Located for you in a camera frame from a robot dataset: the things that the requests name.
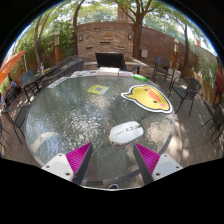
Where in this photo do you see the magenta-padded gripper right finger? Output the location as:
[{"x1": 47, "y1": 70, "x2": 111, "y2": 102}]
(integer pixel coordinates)
[{"x1": 132, "y1": 142, "x2": 184, "y2": 186}]

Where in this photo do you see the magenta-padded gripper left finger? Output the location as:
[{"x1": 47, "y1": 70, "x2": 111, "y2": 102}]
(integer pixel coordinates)
[{"x1": 40, "y1": 142, "x2": 95, "y2": 186}]

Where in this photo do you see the white computer mouse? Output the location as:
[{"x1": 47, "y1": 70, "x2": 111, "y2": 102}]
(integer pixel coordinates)
[{"x1": 108, "y1": 120, "x2": 145, "y2": 149}]

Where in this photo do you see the yellow duck-shaped mouse pad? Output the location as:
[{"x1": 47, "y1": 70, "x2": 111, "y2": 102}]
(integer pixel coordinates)
[{"x1": 120, "y1": 84, "x2": 174, "y2": 115}]

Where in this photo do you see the black metal patio chair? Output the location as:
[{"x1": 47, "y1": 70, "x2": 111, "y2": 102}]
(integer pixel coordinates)
[{"x1": 201, "y1": 103, "x2": 224, "y2": 148}]

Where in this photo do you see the black and white striped sheet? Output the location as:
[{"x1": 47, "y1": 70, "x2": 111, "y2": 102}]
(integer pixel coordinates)
[{"x1": 46, "y1": 76, "x2": 71, "y2": 89}]

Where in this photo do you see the black mesh armchair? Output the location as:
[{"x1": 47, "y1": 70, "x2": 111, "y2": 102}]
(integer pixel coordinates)
[{"x1": 168, "y1": 77, "x2": 203, "y2": 117}]

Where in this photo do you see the yellow square card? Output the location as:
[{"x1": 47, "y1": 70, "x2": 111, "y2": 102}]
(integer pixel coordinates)
[{"x1": 87, "y1": 84, "x2": 110, "y2": 96}]

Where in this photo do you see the wooden slat fence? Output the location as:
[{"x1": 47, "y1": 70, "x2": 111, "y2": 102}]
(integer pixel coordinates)
[{"x1": 179, "y1": 63, "x2": 218, "y2": 104}]

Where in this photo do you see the round dark patio table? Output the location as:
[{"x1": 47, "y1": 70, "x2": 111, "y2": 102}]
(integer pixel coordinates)
[{"x1": 22, "y1": 64, "x2": 64, "y2": 98}]

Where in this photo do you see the green marker pen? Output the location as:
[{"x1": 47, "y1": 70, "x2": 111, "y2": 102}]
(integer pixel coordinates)
[{"x1": 132, "y1": 73, "x2": 148, "y2": 83}]

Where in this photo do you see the blue patio chair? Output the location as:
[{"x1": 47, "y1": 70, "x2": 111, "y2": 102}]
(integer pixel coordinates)
[{"x1": 20, "y1": 69, "x2": 36, "y2": 86}]

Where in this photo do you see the dark wicker patio chair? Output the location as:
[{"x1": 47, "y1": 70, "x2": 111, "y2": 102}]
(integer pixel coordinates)
[
  {"x1": 39, "y1": 58, "x2": 85, "y2": 88},
  {"x1": 55, "y1": 55, "x2": 80, "y2": 68}
]

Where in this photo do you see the colourful printed leaflet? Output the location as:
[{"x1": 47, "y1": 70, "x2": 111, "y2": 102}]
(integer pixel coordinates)
[{"x1": 69, "y1": 69, "x2": 99, "y2": 79}]

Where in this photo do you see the small white box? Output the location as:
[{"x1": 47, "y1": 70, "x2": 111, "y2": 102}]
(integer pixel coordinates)
[{"x1": 118, "y1": 70, "x2": 134, "y2": 78}]

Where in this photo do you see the blue-backed metal chair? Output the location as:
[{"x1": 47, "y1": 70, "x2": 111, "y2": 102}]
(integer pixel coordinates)
[{"x1": 152, "y1": 55, "x2": 176, "y2": 84}]

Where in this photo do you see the large white box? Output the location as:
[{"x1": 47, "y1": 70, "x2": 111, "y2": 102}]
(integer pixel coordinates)
[{"x1": 96, "y1": 66, "x2": 120, "y2": 77}]

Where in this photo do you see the orange canopy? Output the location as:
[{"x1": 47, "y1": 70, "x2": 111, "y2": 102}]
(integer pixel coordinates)
[{"x1": 0, "y1": 50, "x2": 26, "y2": 84}]

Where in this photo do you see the black slatted patio chair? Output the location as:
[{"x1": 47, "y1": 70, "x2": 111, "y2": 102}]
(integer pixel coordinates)
[{"x1": 94, "y1": 51, "x2": 142, "y2": 75}]

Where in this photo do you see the large forked tree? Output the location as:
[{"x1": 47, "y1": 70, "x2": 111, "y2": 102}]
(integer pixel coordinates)
[{"x1": 113, "y1": 0, "x2": 161, "y2": 61}]

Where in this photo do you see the black metal frame chair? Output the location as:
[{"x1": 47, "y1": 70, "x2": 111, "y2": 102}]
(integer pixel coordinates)
[{"x1": 0, "y1": 105, "x2": 29, "y2": 145}]

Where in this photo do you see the wooden lamp post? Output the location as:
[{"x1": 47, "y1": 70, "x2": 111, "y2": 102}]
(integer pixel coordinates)
[
  {"x1": 53, "y1": 29, "x2": 63, "y2": 65},
  {"x1": 171, "y1": 38, "x2": 180, "y2": 69}
]

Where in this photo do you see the stone fountain wall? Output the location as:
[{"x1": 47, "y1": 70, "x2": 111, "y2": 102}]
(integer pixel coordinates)
[{"x1": 75, "y1": 21, "x2": 149, "y2": 73}]

